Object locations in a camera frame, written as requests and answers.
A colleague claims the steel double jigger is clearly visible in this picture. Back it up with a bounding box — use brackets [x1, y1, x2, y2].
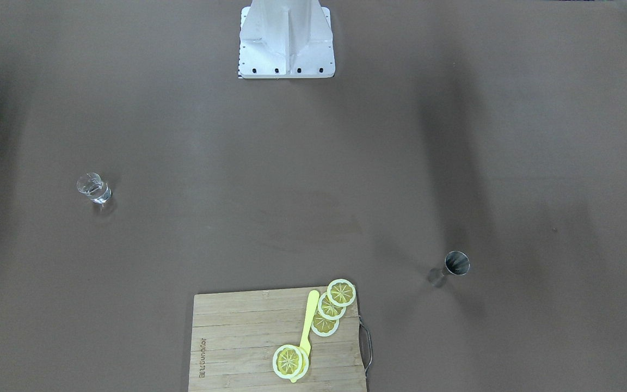
[428, 250, 471, 288]

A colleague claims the clear glass measuring cup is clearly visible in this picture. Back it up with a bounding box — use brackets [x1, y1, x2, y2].
[76, 172, 112, 204]

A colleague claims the lemon slice at board corner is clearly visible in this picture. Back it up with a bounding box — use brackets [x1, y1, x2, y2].
[327, 279, 356, 307]

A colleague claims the lemon slice in row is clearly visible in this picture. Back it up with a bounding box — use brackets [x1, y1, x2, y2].
[317, 293, 347, 322]
[311, 312, 340, 337]

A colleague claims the bamboo cutting board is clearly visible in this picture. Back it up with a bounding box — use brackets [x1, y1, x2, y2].
[188, 287, 369, 391]

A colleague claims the lemon slice on knife end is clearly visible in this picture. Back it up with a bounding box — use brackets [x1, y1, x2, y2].
[272, 344, 310, 383]

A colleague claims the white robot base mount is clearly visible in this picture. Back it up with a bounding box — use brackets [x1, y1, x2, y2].
[237, 1, 336, 79]

